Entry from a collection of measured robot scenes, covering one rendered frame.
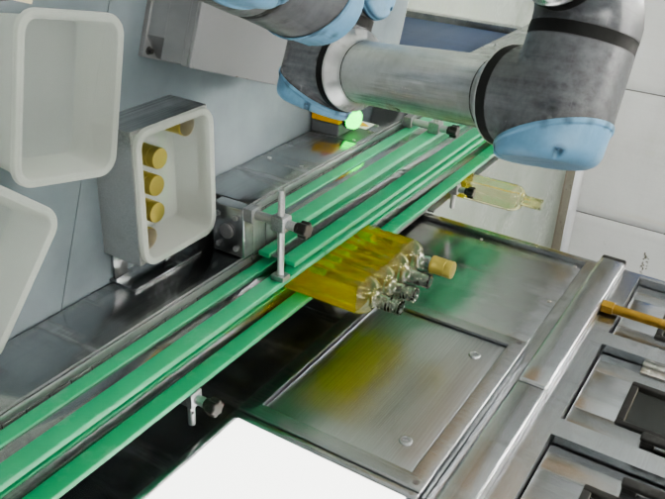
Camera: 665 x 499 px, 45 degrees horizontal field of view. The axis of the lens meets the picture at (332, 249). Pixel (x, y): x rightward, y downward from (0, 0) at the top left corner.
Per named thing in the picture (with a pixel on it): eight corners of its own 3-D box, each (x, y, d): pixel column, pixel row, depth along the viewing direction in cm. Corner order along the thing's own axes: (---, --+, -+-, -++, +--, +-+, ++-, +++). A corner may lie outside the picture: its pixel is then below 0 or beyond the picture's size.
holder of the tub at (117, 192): (107, 281, 130) (142, 296, 126) (90, 121, 117) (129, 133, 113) (177, 243, 143) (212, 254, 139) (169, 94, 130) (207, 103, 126)
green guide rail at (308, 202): (257, 217, 138) (296, 230, 135) (257, 212, 138) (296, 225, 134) (563, 38, 271) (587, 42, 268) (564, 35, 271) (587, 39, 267)
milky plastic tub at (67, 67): (-31, 174, 103) (14, 191, 100) (-31, -4, 96) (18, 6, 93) (73, 160, 118) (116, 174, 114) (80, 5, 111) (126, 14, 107)
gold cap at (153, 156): (130, 145, 123) (151, 151, 121) (145, 138, 125) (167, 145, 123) (132, 166, 124) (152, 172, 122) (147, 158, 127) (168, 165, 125)
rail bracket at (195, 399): (145, 412, 128) (211, 444, 122) (142, 377, 124) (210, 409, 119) (163, 398, 131) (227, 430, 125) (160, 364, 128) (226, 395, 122)
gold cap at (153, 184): (127, 172, 124) (147, 179, 122) (142, 164, 126) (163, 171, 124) (130, 193, 126) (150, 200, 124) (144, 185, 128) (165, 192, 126)
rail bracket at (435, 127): (399, 127, 180) (453, 141, 174) (402, 96, 176) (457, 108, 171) (407, 123, 183) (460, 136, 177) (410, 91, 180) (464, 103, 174)
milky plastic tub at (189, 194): (105, 254, 127) (145, 270, 123) (91, 121, 116) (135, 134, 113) (178, 217, 140) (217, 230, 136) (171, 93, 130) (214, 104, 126)
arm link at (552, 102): (339, 22, 124) (661, 53, 84) (316, 116, 127) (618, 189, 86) (279, -2, 116) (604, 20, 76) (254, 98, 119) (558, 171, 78)
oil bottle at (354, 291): (269, 283, 149) (368, 320, 139) (269, 256, 146) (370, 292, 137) (286, 271, 153) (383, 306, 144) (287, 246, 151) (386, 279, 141)
